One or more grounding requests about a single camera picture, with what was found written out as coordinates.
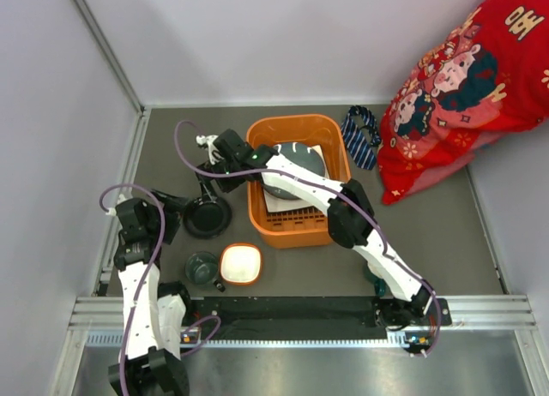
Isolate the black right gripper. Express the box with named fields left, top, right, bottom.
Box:
left=196, top=156, right=245, bottom=204

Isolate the black round plate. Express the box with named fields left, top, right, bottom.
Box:
left=183, top=197, right=232, bottom=239

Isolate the white square plate black rim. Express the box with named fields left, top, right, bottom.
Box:
left=263, top=145, right=329, bottom=213

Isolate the blue-grey round plate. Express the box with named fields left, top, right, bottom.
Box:
left=263, top=141, right=327, bottom=201

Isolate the white square bowl orange rim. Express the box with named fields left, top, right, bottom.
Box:
left=220, top=243, right=262, bottom=285

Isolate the orange plastic bin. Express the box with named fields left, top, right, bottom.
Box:
left=246, top=114, right=351, bottom=249

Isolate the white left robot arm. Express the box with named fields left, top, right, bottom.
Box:
left=106, top=191, right=195, bottom=395

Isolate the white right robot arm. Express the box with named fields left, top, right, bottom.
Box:
left=205, top=129, right=442, bottom=326

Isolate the black base bar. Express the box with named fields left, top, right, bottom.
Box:
left=182, top=297, right=437, bottom=340

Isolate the blue striped necktie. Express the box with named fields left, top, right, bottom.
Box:
left=340, top=105, right=381, bottom=171

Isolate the green mug white inside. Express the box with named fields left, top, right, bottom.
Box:
left=363, top=263, right=387, bottom=297

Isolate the red patterned cloth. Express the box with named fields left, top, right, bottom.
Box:
left=377, top=0, right=548, bottom=205

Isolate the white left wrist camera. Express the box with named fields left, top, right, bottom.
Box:
left=106, top=194, right=127, bottom=217

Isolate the aluminium frame rail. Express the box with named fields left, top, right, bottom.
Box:
left=51, top=0, right=151, bottom=396

